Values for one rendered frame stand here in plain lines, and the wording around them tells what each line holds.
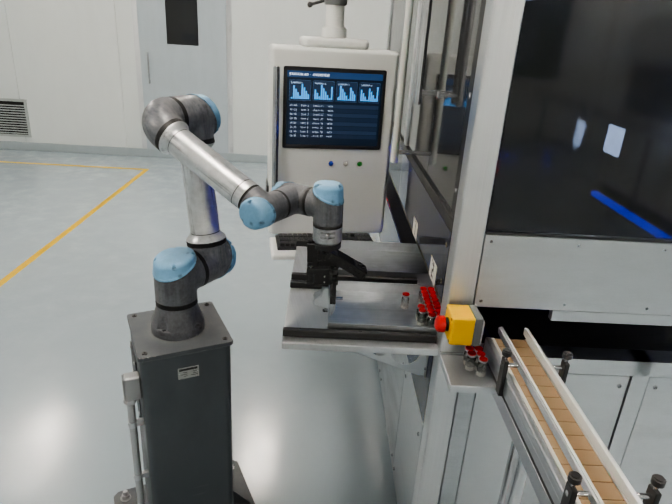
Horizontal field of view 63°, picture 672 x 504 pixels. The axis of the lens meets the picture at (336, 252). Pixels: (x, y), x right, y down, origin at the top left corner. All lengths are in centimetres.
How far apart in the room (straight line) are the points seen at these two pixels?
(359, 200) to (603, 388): 121
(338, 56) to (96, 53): 531
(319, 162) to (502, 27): 119
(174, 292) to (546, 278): 96
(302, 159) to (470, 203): 109
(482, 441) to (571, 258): 57
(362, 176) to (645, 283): 121
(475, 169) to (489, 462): 84
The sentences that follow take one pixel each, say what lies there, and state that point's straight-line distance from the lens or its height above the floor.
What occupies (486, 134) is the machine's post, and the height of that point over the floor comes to 143.
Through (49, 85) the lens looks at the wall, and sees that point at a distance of 754.
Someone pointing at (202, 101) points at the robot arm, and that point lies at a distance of 157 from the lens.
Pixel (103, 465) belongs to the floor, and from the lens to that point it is 245.
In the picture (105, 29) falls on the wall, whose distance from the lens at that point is 721.
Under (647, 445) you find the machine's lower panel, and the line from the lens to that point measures 181.
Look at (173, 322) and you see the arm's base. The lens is 159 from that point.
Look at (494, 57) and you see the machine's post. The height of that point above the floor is 159.
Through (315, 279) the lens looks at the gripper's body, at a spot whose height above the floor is 102.
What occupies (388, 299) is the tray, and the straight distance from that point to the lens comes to 164.
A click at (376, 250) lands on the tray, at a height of 88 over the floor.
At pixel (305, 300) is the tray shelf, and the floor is 88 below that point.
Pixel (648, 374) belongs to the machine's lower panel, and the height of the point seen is 84.
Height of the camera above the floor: 163
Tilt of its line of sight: 22 degrees down
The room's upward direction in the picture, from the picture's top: 4 degrees clockwise
